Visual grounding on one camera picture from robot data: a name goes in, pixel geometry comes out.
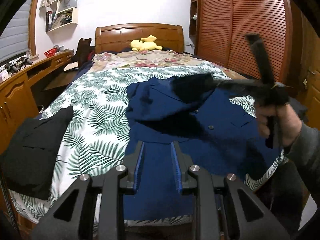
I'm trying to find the black gadgets on desk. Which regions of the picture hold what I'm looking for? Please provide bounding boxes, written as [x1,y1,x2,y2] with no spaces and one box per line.
[5,56,33,74]

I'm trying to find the navy blue suit jacket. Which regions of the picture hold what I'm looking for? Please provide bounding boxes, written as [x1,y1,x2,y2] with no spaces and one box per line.
[124,77,281,220]

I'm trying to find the right hand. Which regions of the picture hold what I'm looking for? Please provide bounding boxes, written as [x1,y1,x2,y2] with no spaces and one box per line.
[254,101,302,147]

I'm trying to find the black folded garment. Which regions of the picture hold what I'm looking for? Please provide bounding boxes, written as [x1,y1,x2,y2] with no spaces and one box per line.
[1,106,73,200]

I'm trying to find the wooden headboard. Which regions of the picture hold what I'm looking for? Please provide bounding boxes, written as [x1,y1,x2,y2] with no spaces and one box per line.
[95,23,184,53]

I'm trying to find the dark wooden chair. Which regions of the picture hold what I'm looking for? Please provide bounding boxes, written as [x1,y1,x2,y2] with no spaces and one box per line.
[72,38,92,67]

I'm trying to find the wooden louvered wardrobe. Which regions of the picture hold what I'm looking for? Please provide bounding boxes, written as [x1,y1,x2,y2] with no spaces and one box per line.
[189,0,319,128]

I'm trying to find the floral quilt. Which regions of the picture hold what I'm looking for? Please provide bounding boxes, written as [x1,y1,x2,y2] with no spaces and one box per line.
[89,50,245,80]

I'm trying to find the yellow plush toy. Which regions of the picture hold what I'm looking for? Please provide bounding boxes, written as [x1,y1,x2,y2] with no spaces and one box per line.
[130,35,163,51]

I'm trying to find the grey window blind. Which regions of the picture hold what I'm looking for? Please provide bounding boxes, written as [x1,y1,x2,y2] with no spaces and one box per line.
[0,0,32,62]

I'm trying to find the red basket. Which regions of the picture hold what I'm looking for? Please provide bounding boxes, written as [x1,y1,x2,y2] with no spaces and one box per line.
[44,48,57,58]

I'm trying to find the wooden desk cabinet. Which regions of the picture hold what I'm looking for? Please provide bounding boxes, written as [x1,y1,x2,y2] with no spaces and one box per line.
[1,50,74,152]

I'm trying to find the leaf print bed sheet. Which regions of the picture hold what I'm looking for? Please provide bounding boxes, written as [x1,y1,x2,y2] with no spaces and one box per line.
[10,63,286,226]

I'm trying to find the white wall shelf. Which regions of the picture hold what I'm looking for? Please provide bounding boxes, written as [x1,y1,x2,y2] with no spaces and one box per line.
[40,0,78,33]

